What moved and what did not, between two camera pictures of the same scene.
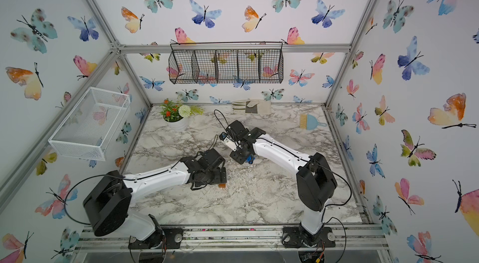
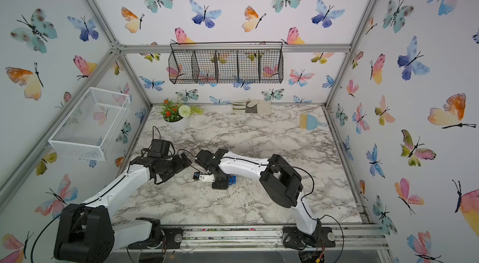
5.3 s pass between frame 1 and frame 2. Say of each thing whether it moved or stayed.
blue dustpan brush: stayed
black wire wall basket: stayed
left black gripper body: moved
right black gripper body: moved
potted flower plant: stayed
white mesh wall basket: stayed
